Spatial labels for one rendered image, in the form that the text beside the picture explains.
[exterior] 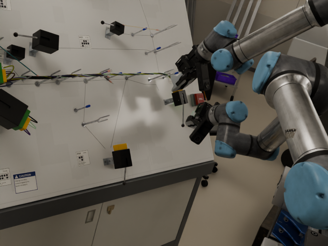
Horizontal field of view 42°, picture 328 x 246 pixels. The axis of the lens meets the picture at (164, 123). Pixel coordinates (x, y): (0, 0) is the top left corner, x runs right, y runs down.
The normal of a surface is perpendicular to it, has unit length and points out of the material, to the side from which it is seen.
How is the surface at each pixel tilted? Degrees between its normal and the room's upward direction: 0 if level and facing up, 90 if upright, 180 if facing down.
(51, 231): 90
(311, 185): 92
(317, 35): 90
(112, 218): 90
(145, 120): 54
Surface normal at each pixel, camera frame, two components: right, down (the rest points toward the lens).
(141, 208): 0.67, 0.44
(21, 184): 0.70, -0.17
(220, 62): -0.47, 0.20
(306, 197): -0.95, -0.13
